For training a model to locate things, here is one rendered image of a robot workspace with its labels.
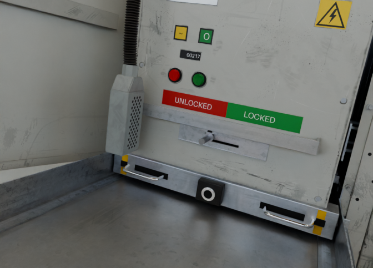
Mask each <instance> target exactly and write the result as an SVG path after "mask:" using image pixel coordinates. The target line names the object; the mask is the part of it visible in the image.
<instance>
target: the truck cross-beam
mask: <svg viewBox="0 0 373 268"><path fill-rule="evenodd" d="M127 155H131V156H134V157H136V160H135V169H134V172H136V173H140V174H143V175H147V176H151V177H153V178H157V177H159V176H162V175H165V178H163V179H161V180H158V181H152V180H149V179H145V178H141V177H139V176H135V175H134V178H135V179H139V180H142V181H145V182H148V183H151V184H154V185H158V186H161V187H164V188H167V189H170V190H174V191H177V192H180V193H183V194H187V195H190V196H193V197H195V196H196V190H197V186H198V180H199V179H200V178H201V177H202V178H206V179H210V180H214V181H217V182H220V183H224V184H225V189H224V195H223V201H222V204H221V205H222V206H225V207H227V208H231V209H234V210H237V211H241V212H244V213H247V214H250V215H254V216H257V217H260V218H263V219H267V220H270V221H273V222H276V223H279V224H282V225H286V226H289V227H292V228H295V229H298V230H301V229H302V227H301V226H297V225H294V224H290V223H287V222H284V221H281V220H278V219H274V218H271V217H269V216H266V215H265V214H264V212H263V206H264V205H267V212H269V213H271V214H274V215H278V216H281V217H284V218H287V219H290V220H294V221H298V222H300V223H303V222H304V217H305V214H306V209H307V207H311V208H315V209H319V210H321V211H325V212H327V213H326V216H325V220H322V219H318V218H316V220H315V225H316V226H319V227H322V231H321V235H317V234H314V233H312V234H314V235H317V236H321V237H324V238H327V239H330V240H332V239H333V236H334V232H335V229H336V225H337V221H338V218H339V206H338V205H335V204H332V203H328V204H327V208H323V207H320V206H316V205H313V204H309V203H305V202H303V201H299V200H295V199H292V198H288V197H285V196H281V195H278V194H274V193H270V192H267V191H263V190H260V189H256V188H252V187H250V186H246V185H243V184H239V183H235V182H232V181H228V180H225V179H221V178H217V177H214V176H211V175H207V174H203V173H200V172H197V171H193V170H190V169H186V168H182V167H179V166H176V165H172V164H168V163H165V162H162V161H158V160H154V159H151V158H147V157H144V156H141V155H136V154H133V153H129V154H127ZM127 164H128V162H126V161H123V160H122V156H119V155H115V156H114V167H113V171H114V172H116V173H119V174H122V173H120V172H121V166H122V167H125V166H126V165H127ZM123 175H125V174H123Z"/></svg>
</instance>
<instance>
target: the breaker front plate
mask: <svg viewBox="0 0 373 268"><path fill-rule="evenodd" d="M320 1H321V0H218V5H217V6H212V5H206V4H195V3H184V2H173V1H167V0H143V2H142V12H141V19H140V29H139V39H138V50H137V61H136V62H137V64H136V65H138V66H139V69H138V77H142V80H143V85H144V92H145V93H144V103H148V104H152V105H157V106H161V107H166V108H170V109H175V110H180V111H183V112H188V113H193V114H198V115H203V116H206V117H211V118H215V119H221V120H226V121H229V122H233V123H238V124H243V125H248V126H251V127H256V128H261V129H266V130H271V131H274V132H279V133H284V134H289V135H293V136H298V137H302V138H307V139H311V140H317V138H320V143H319V147H318V150H317V155H312V154H308V153H303V152H300V151H296V150H291V149H287V148H282V147H279V146H274V145H270V144H265V143H261V142H258V141H253V140H249V139H244V138H240V137H236V136H232V135H227V134H223V133H218V132H214V131H212V134H214V135H219V136H223V137H226V138H231V139H235V140H239V141H240V142H239V147H238V148H237V147H234V146H230V145H225V144H221V143H217V142H214V141H211V142H206V143H205V144H203V145H200V144H199V139H200V138H202V137H204V135H205V133H209V132H208V130H206V129H202V128H197V127H193V126H189V125H185V124H180V123H176V122H171V121H168V120H163V119H159V118H154V117H150V116H147V115H142V122H141V127H140V137H139V146H138V150H136V151H133V152H131V153H133V154H136V155H141V156H144V157H147V158H151V159H154V160H158V161H162V162H165V163H168V164H172V165H176V166H179V167H182V168H186V169H190V170H193V171H197V172H200V173H203V174H207V175H211V176H214V177H217V178H221V179H225V180H228V181H232V182H235V183H239V184H243V185H246V186H250V187H252V188H256V189H260V190H263V191H267V192H270V193H274V194H278V195H281V196H285V197H288V198H292V199H295V200H299V201H303V202H305V203H309V204H313V205H316V206H320V207H323V208H325V206H326V202H327V198H328V195H329V191H330V187H331V183H332V179H333V176H334V172H335V168H336V164H337V160H338V157H339V154H340V149H341V146H342V141H343V138H344V135H345V130H346V127H347V123H348V119H349V116H350V112H351V108H352V104H353V101H354V97H355V93H356V89H357V85H358V82H359V78H360V74H361V70H362V66H363V63H364V59H365V55H366V51H367V48H368V45H369V40H370V37H371V32H372V29H373V0H336V1H350V2H352V5H351V9H350V13H349V17H348V20H347V25H346V29H336V28H325V27H316V26H315V22H316V18H317V13H318V10H319V5H320ZM175 25H179V26H188V34H187V39H186V41H180V40H175V39H174V31H175ZM200 28H205V29H213V30H214V32H213V39H212V44H203V43H198V39H199V32H200ZM180 50H188V51H192V52H200V53H201V56H200V61H199V60H192V59H185V58H180ZM172 68H178V69H180V71H181V72H182V78H181V80H180V81H179V82H176V83H173V82H171V81H170V80H169V77H168V73H169V71H170V70H171V69H172ZM196 72H202V73H204V74H205V76H206V83H205V85H204V86H202V87H196V86H195V85H194V84H193V82H192V76H193V75H194V74H195V73H196ZM164 89H165V90H171V91H174V92H179V93H185V94H190V95H196V96H199V97H204V98H210V99H215V100H221V101H224V102H229V103H235V104H240V105H246V106H249V107H254V108H260V109H265V110H271V111H274V112H279V113H285V114H290V115H296V116H299V117H303V122H302V125H301V129H300V134H299V133H294V132H289V131H286V130H281V129H275V128H271V127H266V126H262V125H257V124H253V123H248V122H242V121H239V120H235V119H229V118H225V117H220V116H216V115H211V114H207V113H202V112H197V111H193V110H189V109H184V108H178V107H174V106H171V105H165V104H162V98H163V90H164Z"/></svg>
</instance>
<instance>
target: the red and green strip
mask: <svg viewBox="0 0 373 268"><path fill-rule="evenodd" d="M162 104H165V105H171V106H174V107H178V108H184V109H189V110H193V111H197V112H202V113H207V114H211V115H216V116H220V117H225V118H229V119H235V120H239V121H242V122H248V123H253V124H257V125H262V126H266V127H271V128H275V129H281V130H286V131H289V132H294V133H299V134H300V129H301V125H302V122H303V117H299V116H296V115H290V114H285V113H279V112H274V111H271V110H265V109H260V108H254V107H249V106H246V105H240V104H235V103H229V102H224V101H221V100H215V99H210V98H204V97H199V96H196V95H190V94H185V93H179V92H174V91H171V90H165V89H164V90H163V98H162Z"/></svg>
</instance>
